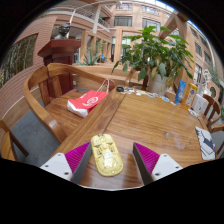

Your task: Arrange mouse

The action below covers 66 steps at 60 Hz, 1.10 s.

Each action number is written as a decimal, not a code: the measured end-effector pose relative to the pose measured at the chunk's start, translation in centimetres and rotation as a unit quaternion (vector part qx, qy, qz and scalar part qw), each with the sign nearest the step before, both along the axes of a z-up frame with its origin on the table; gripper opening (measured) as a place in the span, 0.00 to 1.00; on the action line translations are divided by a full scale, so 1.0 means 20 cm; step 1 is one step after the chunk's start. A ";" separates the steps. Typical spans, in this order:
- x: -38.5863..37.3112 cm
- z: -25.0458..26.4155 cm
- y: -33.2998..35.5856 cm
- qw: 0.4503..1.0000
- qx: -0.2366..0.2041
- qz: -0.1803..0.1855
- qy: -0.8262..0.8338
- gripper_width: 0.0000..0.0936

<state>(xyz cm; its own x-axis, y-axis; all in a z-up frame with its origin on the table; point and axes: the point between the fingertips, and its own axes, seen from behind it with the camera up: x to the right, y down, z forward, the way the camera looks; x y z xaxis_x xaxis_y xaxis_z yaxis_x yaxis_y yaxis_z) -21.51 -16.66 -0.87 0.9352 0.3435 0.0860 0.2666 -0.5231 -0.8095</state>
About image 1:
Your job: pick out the spiky green agave plant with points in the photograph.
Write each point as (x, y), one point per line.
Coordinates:
(90, 59)

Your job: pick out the yellow bottle orange cap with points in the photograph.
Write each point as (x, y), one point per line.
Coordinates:
(190, 96)

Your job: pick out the dark bust statue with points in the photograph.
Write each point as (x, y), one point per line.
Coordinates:
(63, 31)

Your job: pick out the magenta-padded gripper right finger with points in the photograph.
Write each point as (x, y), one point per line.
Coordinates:
(160, 166)

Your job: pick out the blue tube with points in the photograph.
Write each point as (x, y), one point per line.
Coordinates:
(180, 92)

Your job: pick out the green potted plant white pot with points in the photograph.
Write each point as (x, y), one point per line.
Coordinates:
(156, 53)

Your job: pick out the red and white bag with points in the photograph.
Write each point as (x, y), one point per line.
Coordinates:
(86, 101)

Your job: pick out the wooden round-back armchair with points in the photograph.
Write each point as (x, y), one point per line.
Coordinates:
(43, 113)
(6, 146)
(213, 106)
(130, 76)
(220, 130)

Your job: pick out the dark red wooden pedestal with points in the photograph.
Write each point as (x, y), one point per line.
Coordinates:
(61, 53)

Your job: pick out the yellow computer mouse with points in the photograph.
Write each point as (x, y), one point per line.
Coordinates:
(107, 156)

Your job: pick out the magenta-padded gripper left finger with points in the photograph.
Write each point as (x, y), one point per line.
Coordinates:
(63, 166)

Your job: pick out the black key bunch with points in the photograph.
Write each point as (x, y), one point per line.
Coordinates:
(120, 89)

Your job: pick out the white outdoor sculpture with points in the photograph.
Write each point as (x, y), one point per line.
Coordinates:
(206, 76)

